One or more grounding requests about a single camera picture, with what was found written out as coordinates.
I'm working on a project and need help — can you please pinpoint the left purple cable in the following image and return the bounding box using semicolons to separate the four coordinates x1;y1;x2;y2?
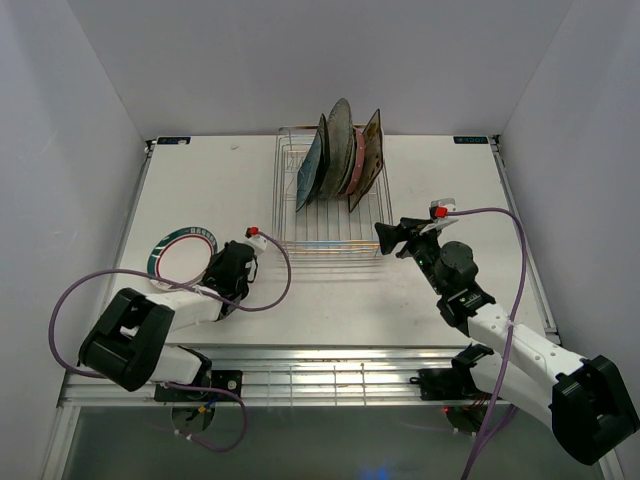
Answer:
48;232;294;454

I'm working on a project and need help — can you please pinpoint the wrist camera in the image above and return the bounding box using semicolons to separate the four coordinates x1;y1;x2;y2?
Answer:
244;227;268;256
429;198;456;222

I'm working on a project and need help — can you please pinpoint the large speckled round plate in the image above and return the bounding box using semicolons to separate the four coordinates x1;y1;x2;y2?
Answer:
319;98;354;200

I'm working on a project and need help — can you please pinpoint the teal square plate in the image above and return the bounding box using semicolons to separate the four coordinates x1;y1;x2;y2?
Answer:
296;131;322;212

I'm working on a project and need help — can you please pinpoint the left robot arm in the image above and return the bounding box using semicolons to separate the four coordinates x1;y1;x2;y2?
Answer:
79;235;267;400

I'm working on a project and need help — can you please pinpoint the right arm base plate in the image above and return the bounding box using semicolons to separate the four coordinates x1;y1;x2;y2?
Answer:
409;368;489;401

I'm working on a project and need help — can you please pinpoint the wire dish rack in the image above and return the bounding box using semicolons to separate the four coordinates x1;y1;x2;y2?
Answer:
272;125;393;262

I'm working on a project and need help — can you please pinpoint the black floral square plate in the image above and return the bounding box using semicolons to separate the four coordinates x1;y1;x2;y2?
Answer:
306;114;329;205

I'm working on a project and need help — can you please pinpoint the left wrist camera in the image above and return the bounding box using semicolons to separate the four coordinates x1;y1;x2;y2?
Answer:
244;227;268;256

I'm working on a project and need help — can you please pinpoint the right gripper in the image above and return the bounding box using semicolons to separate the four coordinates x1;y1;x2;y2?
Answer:
374;216;447;296

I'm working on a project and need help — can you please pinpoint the right blue table label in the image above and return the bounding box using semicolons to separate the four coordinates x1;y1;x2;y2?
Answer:
453;136;489;145

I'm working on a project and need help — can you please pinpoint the mint green flower plate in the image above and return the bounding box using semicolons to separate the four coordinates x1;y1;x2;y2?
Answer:
336;129;357;196

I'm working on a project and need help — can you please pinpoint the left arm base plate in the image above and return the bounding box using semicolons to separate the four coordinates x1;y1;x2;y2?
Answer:
153;370;243;404

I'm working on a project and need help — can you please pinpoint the pink polka dot plate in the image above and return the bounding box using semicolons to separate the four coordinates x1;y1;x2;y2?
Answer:
340;128;365;196

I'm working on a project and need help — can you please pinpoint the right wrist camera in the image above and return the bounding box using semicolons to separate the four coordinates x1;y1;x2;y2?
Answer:
429;198;456;222

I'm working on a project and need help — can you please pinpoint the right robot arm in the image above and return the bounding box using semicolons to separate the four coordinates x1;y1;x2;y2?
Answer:
375;207;639;465

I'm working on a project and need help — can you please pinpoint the blue table label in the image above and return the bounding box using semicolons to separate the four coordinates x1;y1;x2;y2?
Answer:
156;136;191;146
453;136;489;145

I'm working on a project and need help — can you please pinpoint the cream flower square plate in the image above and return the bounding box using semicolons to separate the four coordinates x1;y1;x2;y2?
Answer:
348;109;384;213

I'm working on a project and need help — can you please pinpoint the white plate green rim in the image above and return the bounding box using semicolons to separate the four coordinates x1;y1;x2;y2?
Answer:
146;226;218;291

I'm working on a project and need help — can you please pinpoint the left blue table label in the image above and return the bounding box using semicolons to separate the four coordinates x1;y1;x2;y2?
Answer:
156;136;191;146

